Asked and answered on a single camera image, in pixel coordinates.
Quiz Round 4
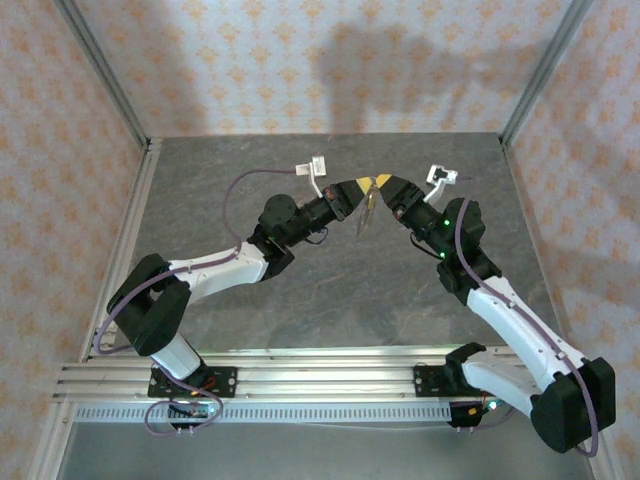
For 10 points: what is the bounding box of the grey metal panel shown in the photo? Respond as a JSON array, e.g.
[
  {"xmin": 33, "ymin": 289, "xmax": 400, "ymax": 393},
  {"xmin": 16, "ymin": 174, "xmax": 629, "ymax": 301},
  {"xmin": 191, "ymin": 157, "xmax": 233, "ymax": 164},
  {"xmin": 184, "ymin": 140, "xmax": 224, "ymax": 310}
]
[{"xmin": 59, "ymin": 422, "xmax": 599, "ymax": 480}]

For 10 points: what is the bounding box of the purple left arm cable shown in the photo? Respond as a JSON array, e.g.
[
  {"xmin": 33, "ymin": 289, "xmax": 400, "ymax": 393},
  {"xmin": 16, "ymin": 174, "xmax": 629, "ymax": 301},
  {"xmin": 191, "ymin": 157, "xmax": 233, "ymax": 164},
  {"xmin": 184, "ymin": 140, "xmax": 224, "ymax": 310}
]
[{"xmin": 94, "ymin": 167, "xmax": 304, "ymax": 437}]

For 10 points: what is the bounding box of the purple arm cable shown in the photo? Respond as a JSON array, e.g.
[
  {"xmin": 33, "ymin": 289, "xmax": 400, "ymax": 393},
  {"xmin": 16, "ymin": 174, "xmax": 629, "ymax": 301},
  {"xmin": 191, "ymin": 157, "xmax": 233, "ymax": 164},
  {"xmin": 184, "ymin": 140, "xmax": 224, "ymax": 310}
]
[
  {"xmin": 94, "ymin": 167, "xmax": 304, "ymax": 437},
  {"xmin": 452, "ymin": 174, "xmax": 600, "ymax": 459}
]

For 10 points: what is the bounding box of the aluminium side rail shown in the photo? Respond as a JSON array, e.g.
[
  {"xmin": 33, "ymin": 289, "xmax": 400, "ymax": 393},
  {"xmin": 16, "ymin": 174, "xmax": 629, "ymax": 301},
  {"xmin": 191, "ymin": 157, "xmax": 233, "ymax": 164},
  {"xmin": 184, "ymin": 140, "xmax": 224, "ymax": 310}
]
[
  {"xmin": 501, "ymin": 142, "xmax": 619, "ymax": 480},
  {"xmin": 29, "ymin": 137, "xmax": 164, "ymax": 480}
]

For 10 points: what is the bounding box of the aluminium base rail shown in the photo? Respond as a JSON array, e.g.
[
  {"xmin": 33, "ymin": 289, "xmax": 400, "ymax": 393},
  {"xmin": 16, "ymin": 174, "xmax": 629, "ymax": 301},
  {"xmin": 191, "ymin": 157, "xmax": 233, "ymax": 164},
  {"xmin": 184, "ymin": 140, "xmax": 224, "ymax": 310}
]
[{"xmin": 53, "ymin": 342, "xmax": 601, "ymax": 405}]

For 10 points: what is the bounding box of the aluminium frame post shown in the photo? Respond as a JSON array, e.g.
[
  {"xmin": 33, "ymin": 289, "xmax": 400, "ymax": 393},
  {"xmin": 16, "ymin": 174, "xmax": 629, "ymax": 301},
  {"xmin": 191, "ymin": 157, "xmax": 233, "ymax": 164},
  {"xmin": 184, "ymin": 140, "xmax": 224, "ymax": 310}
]
[
  {"xmin": 498, "ymin": 0, "xmax": 597, "ymax": 149},
  {"xmin": 53, "ymin": 0, "xmax": 151, "ymax": 149}
]

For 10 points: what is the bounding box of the white slotted cable duct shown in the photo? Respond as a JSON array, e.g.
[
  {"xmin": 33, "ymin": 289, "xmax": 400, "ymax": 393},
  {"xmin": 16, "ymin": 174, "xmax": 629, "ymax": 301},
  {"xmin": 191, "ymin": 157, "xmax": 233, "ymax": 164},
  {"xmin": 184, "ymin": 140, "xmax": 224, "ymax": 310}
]
[{"xmin": 74, "ymin": 403, "xmax": 454, "ymax": 425}]

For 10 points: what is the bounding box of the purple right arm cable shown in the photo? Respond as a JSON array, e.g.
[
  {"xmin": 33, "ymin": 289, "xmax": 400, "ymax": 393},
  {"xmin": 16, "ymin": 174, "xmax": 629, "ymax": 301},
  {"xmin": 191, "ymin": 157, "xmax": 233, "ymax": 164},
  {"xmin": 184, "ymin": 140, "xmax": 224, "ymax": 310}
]
[{"xmin": 452, "ymin": 174, "xmax": 600, "ymax": 459}]

